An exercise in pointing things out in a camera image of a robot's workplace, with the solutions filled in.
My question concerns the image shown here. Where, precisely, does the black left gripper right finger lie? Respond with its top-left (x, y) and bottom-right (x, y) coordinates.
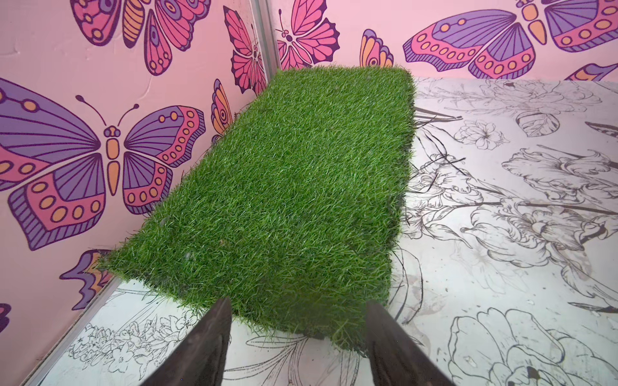
top-left (365, 301), bottom-right (454, 386)

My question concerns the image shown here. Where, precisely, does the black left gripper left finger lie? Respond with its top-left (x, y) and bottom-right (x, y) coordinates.
top-left (143, 298), bottom-right (232, 386)

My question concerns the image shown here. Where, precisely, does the green artificial grass mat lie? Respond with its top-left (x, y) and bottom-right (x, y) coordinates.
top-left (102, 66), bottom-right (415, 351)

